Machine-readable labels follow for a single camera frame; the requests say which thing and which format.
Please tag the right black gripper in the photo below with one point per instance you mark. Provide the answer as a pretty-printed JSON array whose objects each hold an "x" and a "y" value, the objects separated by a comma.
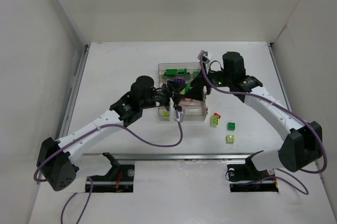
[{"x": 204, "y": 82}]

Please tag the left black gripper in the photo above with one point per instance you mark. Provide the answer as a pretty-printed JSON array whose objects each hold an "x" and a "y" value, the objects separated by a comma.
[{"x": 168, "y": 93}]

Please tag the purple lotus lego brick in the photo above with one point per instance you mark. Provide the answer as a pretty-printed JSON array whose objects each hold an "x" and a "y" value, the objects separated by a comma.
[{"x": 179, "y": 80}]

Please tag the dark green angled brick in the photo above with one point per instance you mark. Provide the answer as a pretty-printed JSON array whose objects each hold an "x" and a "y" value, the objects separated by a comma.
[{"x": 171, "y": 72}]

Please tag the green stepped lego brick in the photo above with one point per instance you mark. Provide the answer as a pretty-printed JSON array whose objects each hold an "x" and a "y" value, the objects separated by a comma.
[{"x": 182, "y": 71}]

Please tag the lime brick with red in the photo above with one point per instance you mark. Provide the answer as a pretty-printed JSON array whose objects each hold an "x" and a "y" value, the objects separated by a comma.
[{"x": 215, "y": 118}]

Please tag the green square brick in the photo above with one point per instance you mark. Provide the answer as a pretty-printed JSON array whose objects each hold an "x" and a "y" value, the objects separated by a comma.
[{"x": 231, "y": 126}]

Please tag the lime square brick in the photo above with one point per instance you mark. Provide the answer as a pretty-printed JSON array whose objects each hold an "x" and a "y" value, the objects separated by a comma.
[{"x": 230, "y": 139}]

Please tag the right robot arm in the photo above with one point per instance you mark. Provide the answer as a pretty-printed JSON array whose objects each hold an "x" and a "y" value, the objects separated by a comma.
[{"x": 302, "y": 141}]

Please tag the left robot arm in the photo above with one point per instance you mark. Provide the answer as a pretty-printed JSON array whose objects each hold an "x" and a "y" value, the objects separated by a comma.
[{"x": 58, "y": 161}]

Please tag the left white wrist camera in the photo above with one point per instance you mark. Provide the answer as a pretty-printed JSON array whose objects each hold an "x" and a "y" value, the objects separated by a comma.
[{"x": 175, "y": 113}]

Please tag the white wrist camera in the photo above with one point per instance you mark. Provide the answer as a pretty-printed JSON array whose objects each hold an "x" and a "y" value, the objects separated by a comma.
[
  {"x": 175, "y": 113},
  {"x": 205, "y": 57}
]

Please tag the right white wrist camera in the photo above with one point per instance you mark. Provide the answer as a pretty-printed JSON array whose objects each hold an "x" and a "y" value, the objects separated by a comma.
[{"x": 205, "y": 57}]

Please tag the aluminium rail front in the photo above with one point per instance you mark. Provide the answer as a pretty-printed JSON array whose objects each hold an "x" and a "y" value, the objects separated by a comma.
[{"x": 181, "y": 156}]

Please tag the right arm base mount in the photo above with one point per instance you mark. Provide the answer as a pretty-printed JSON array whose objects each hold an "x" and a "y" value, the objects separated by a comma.
[{"x": 246, "y": 178}]

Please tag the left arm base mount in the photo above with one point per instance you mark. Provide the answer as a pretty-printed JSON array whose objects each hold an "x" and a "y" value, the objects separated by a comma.
[{"x": 118, "y": 179}]

